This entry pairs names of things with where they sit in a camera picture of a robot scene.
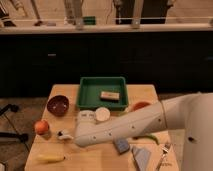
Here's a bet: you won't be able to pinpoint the tan sponge block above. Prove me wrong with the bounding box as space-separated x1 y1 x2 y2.
100 91 120 101

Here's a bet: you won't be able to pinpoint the orange bowl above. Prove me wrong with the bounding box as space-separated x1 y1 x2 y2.
132 101 150 111

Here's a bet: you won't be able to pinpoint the green plastic tray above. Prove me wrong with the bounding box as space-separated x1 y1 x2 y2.
76 77 129 111

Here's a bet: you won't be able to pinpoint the black tripod stand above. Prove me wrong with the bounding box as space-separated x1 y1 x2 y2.
0 104 29 143

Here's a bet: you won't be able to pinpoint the yellow banana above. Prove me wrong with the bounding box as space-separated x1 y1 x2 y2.
37 154 66 163

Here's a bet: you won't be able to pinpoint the orange fruit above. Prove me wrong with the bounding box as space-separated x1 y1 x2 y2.
34 120 49 135

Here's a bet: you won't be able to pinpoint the purple bowl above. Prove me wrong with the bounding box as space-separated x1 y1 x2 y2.
47 95 69 117

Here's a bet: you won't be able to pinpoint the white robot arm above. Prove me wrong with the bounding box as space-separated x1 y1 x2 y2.
74 93 213 171

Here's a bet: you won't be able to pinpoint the white dish brush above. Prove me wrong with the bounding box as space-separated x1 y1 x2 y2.
58 130 74 140

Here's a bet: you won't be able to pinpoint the white cup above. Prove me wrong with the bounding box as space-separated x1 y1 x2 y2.
95 107 110 122

